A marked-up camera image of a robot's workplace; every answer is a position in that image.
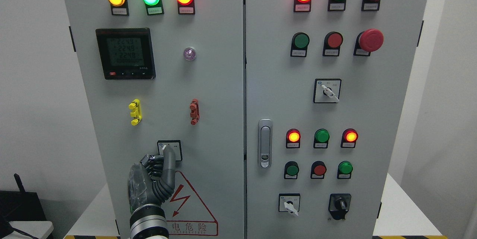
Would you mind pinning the red push button upper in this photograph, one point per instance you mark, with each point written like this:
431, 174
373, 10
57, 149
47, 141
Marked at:
332, 43

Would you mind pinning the red push button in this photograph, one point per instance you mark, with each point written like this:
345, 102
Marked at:
332, 43
318, 170

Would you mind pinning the white box device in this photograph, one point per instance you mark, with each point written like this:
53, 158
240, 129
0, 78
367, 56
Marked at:
41, 230

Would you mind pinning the silver door lock handle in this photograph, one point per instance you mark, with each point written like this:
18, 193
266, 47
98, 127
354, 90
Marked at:
264, 142

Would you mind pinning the red lit indicator light left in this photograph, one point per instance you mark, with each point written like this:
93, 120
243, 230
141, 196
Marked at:
186, 7

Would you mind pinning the yellow terminal connector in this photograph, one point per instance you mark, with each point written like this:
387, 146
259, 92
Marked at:
135, 112

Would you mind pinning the green indicator lower middle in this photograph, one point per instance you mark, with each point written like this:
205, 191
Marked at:
321, 139

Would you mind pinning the black router with antenna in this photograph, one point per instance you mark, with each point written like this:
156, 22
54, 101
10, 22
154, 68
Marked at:
19, 206

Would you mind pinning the green indicator lower right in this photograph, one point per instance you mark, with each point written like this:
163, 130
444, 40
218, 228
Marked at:
344, 170

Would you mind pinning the red triangle danger warning sticker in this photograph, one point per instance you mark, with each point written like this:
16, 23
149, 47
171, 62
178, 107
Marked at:
186, 212

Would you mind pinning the red push button lower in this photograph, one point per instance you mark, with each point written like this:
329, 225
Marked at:
318, 170

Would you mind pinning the green push button upper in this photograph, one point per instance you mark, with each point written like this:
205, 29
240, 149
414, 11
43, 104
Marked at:
299, 44

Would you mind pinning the small clear purple indicator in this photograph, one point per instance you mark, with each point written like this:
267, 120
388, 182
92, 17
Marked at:
189, 53

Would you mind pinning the green lit indicator light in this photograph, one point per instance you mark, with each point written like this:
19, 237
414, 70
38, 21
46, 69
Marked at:
154, 7

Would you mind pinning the green push button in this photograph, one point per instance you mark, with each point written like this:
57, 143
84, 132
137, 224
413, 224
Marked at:
299, 44
291, 170

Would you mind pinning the black digital power meter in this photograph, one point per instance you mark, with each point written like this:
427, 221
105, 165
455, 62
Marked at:
126, 53

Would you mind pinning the grey electrical cabinet door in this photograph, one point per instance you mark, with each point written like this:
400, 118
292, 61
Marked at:
281, 88
213, 149

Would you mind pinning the grey electrical cabinet right door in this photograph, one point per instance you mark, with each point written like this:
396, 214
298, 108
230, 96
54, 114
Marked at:
281, 88

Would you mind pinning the green push button lower left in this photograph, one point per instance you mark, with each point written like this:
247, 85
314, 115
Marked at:
291, 170

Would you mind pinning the red lit indicator lower right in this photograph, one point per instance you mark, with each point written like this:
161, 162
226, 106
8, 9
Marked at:
349, 138

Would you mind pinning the white rotary selector switch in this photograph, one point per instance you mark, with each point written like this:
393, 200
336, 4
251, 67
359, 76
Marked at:
173, 144
289, 203
327, 90

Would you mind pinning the grey robotic humanoid hand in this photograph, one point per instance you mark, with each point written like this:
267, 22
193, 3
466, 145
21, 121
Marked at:
152, 180

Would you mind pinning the red emergency stop mushroom button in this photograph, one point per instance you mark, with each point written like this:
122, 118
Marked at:
368, 41

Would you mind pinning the red terminal connector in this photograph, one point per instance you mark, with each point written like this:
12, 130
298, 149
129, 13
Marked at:
194, 112

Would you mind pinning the silver black robot forearm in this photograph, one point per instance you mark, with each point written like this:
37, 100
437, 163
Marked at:
148, 222

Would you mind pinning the black rotary knob switch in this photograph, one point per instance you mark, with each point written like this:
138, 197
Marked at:
339, 205

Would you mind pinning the grey electrical cabinet left door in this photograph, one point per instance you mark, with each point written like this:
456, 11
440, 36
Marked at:
213, 149

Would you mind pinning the yellow indicator light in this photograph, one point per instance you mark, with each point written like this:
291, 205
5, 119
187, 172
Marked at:
119, 7

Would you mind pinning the red lit indicator lower left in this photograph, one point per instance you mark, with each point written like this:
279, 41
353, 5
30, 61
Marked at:
292, 139

